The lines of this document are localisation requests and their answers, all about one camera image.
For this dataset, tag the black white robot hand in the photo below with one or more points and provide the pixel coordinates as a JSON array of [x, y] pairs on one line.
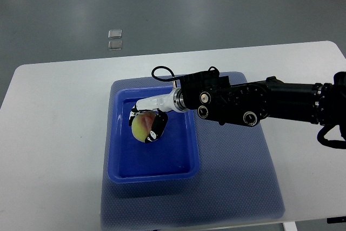
[[161, 105]]

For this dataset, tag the green red peach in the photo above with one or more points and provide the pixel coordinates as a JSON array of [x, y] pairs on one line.
[[141, 125]]

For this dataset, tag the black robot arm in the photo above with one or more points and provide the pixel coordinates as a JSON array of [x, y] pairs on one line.
[[215, 99]]

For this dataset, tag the lower metal floor plate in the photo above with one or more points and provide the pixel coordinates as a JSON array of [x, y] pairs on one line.
[[115, 45]]

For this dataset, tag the metal floor plate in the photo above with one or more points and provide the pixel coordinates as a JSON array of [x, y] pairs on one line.
[[115, 45], [115, 33]]

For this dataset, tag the upper metal floor plate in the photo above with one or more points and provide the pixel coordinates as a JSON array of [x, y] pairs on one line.
[[115, 33]]

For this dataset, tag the blue plastic tray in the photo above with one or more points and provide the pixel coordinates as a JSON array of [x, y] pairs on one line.
[[172, 157]]

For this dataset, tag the blue-grey textured mat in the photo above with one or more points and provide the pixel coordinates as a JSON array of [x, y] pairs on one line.
[[236, 181]]

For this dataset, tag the white table leg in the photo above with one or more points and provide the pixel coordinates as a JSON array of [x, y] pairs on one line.
[[289, 226]]

